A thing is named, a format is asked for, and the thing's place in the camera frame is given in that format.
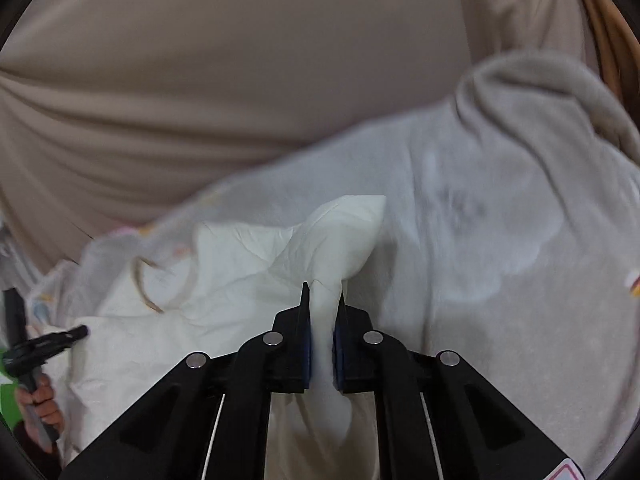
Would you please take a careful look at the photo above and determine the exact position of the person's left forearm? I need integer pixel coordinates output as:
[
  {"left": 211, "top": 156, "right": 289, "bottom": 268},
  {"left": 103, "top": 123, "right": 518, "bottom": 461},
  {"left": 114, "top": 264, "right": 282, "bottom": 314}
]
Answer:
[{"left": 11, "top": 421, "right": 63, "bottom": 478}]

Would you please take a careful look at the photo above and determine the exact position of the person's left hand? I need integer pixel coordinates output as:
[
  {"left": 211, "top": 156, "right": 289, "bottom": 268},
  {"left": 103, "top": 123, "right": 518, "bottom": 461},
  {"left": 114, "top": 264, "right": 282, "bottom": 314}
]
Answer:
[{"left": 16, "top": 376, "right": 65, "bottom": 437}]

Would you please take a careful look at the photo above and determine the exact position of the green object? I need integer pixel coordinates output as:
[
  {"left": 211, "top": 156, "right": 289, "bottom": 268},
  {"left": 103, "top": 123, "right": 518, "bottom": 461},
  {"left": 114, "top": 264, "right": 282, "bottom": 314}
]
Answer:
[{"left": 0, "top": 360, "right": 25, "bottom": 433}]

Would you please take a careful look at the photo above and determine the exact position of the white quilted jacket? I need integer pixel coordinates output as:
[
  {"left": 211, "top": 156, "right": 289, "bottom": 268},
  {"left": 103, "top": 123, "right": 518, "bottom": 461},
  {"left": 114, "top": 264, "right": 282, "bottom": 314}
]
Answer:
[{"left": 66, "top": 194, "right": 388, "bottom": 480}]

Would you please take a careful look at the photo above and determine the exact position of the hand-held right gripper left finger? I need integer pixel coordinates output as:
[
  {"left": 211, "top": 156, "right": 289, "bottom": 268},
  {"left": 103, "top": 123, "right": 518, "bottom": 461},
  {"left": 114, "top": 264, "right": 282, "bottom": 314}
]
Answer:
[{"left": 59, "top": 281, "right": 315, "bottom": 480}]

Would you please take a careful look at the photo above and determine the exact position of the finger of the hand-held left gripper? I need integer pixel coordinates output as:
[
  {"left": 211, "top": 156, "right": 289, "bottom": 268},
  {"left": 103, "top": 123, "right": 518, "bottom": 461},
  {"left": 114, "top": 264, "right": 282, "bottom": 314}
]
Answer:
[{"left": 54, "top": 325, "right": 90, "bottom": 350}]

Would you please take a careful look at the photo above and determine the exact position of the pale printed blanket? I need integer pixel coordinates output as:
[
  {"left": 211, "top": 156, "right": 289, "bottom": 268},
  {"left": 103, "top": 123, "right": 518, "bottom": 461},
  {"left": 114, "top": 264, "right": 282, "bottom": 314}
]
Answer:
[{"left": 0, "top": 52, "right": 640, "bottom": 480}]

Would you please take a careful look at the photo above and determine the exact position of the tan hanging garment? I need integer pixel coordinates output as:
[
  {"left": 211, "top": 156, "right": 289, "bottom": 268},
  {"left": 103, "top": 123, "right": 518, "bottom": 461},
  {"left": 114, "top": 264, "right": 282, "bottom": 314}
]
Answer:
[{"left": 572, "top": 0, "right": 640, "bottom": 106}]

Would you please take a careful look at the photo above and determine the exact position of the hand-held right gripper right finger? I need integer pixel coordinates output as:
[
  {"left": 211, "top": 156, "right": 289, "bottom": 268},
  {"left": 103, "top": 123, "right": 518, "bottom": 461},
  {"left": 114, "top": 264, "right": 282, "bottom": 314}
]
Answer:
[{"left": 332, "top": 294, "right": 588, "bottom": 480}]

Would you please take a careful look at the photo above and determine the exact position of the beige fabric backdrop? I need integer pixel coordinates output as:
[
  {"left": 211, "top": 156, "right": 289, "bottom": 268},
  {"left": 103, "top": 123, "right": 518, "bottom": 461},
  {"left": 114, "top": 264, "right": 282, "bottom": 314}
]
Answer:
[{"left": 0, "top": 0, "right": 601, "bottom": 281}]

